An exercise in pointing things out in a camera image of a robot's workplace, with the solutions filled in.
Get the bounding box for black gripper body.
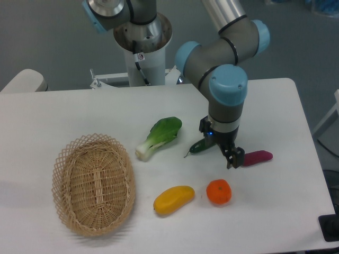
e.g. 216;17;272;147
205;128;238;152

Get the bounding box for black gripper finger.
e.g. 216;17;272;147
219;147;233;169
231;147;245;168

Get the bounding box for green cucumber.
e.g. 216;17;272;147
184;138;216;158

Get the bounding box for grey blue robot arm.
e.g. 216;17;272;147
82;1;270;168

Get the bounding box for purple sweet potato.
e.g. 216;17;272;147
243;150;273;167

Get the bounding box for orange tangerine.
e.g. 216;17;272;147
206;179;232;205

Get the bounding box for green bok choy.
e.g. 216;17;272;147
135;116;182;161

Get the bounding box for yellow mango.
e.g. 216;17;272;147
153;186;195;215

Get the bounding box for black device at table edge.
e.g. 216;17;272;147
318;214;338;242

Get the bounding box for woven wicker basket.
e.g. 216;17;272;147
51;133;136;237

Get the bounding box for white chair armrest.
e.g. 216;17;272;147
1;69;49;94

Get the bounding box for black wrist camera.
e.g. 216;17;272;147
199;116;213;137

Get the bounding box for white furniture frame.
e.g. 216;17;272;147
311;89;338;140

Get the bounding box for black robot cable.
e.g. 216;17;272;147
131;40;151;86

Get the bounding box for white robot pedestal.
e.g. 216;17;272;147
90;13;183;89

